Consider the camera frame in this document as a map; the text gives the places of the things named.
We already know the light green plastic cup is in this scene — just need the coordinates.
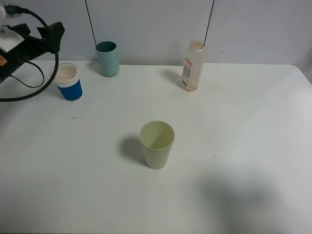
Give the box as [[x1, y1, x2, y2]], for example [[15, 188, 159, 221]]
[[139, 120, 175, 170]]

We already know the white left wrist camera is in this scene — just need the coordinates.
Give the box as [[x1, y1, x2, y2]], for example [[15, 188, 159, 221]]
[[0, 0, 24, 53]]

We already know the glass cup with blue sleeve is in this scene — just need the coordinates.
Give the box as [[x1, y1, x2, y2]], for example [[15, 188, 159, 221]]
[[53, 63, 83, 102]]

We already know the clear plastic drink bottle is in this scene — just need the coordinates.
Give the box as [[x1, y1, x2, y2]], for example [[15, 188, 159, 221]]
[[181, 40, 204, 92]]

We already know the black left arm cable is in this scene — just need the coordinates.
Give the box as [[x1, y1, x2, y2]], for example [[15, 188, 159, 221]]
[[0, 4, 60, 102]]

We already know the teal plastic cup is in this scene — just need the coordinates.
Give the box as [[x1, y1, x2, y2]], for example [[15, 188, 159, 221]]
[[96, 41, 119, 77]]

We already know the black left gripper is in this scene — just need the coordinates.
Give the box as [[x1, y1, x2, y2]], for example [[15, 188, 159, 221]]
[[0, 22, 65, 83]]

